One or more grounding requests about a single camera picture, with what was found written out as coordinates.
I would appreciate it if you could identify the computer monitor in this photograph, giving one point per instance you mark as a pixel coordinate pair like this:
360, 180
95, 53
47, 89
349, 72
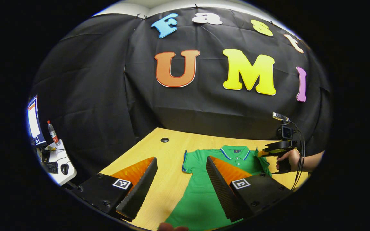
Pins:
33, 122

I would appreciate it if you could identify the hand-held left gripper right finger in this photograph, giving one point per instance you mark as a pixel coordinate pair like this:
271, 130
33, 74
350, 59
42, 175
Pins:
223, 192

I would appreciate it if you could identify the black keyboard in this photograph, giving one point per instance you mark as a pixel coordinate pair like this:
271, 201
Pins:
52, 167

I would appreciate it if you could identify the clear bottle with red cap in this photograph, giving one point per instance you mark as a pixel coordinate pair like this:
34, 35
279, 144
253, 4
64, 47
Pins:
53, 136

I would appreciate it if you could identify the green T-shirt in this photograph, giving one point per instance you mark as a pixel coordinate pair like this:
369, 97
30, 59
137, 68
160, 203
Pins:
201, 199

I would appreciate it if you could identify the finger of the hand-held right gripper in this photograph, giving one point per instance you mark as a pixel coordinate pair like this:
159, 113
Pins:
270, 150

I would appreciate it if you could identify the black computer mouse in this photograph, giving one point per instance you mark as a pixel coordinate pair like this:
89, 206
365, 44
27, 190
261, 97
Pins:
65, 168

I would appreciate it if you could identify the white side desk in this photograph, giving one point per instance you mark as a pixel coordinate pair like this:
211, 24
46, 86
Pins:
63, 155

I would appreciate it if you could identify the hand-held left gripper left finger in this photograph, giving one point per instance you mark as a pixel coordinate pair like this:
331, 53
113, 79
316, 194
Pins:
140, 192

